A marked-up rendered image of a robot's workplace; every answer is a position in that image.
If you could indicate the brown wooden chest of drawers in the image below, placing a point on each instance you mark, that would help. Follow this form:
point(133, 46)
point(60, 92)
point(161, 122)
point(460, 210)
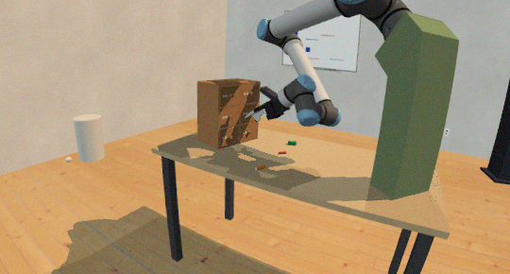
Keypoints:
point(208, 101)

